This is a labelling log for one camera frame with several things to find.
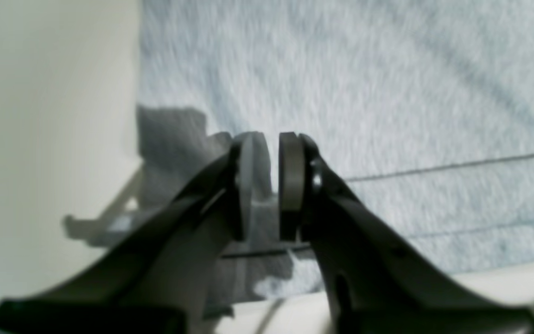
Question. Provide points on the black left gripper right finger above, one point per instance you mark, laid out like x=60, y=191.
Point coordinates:
x=375, y=281

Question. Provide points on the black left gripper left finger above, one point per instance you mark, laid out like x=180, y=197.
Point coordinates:
x=156, y=279

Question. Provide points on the grey T-shirt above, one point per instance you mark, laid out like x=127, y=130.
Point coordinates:
x=424, y=107

